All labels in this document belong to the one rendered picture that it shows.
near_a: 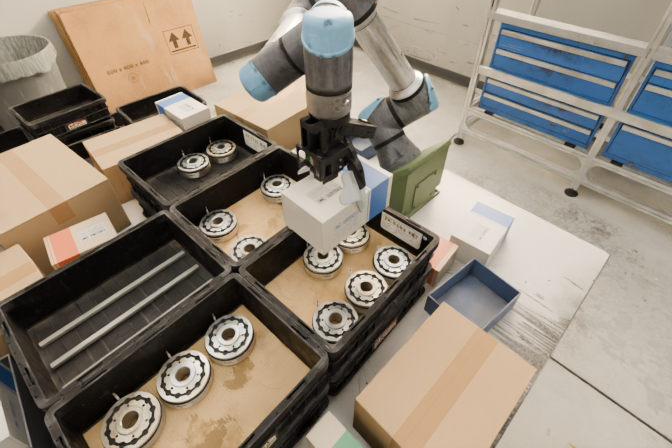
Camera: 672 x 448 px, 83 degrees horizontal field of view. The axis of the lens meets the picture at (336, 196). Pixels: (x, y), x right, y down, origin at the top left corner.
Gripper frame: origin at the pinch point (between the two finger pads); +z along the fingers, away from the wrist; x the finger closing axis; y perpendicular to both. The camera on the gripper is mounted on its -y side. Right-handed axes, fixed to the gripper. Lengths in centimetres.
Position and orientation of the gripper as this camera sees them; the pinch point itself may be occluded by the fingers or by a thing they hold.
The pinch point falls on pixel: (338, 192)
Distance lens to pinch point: 77.9
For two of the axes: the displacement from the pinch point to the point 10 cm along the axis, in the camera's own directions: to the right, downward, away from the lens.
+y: -7.1, 4.8, -5.2
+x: 7.0, 4.8, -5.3
